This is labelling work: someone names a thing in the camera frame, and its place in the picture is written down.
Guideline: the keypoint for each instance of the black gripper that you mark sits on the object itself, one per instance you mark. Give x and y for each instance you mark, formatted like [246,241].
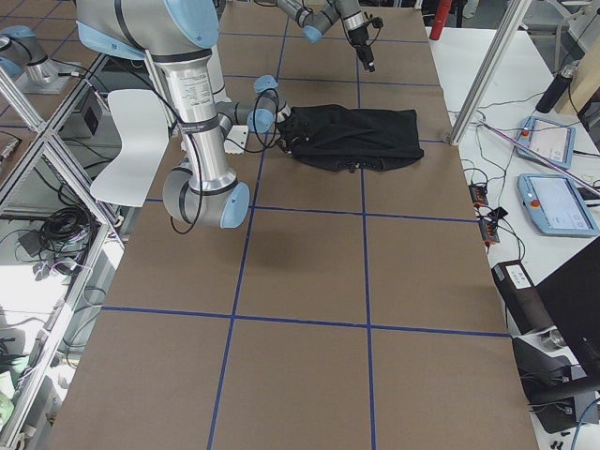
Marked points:
[289,128]
[360,38]

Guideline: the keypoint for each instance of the black t-shirt with logo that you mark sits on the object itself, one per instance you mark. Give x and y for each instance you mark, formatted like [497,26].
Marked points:
[338,139]

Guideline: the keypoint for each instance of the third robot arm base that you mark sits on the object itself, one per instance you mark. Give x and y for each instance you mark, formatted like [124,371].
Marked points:
[27,63]

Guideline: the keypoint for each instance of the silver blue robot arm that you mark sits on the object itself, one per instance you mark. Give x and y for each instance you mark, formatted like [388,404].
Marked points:
[354,20]
[179,37]

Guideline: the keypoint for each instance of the black monitor arm base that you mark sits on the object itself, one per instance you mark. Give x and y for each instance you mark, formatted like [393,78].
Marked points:
[559,392]

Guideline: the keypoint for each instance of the red cylinder bottle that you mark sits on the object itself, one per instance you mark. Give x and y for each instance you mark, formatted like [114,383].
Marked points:
[440,19]

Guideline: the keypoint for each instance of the white chair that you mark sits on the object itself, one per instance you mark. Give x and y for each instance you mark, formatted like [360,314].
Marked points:
[143,130]

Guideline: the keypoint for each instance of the black water bottle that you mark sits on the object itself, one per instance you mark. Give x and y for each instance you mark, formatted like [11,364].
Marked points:
[555,90]

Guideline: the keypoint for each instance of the small black adapter box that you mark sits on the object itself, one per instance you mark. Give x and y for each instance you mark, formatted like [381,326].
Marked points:
[497,214]

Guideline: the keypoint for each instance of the far blue teach pendant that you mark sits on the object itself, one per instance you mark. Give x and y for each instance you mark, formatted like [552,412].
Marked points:
[549,139]

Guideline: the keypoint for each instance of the blue teach pendant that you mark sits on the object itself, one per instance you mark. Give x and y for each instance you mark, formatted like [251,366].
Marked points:
[554,206]
[549,139]

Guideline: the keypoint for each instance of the near blue teach pendant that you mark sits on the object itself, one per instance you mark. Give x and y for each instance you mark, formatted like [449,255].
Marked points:
[554,206]

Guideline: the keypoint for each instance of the black monitor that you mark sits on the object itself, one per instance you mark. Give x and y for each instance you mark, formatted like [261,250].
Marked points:
[571,298]

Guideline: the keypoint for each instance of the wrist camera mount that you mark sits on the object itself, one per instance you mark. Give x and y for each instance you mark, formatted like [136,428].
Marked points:
[375,22]

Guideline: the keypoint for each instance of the aluminium frame post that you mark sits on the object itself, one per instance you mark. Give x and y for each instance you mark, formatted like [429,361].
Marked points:
[507,29]

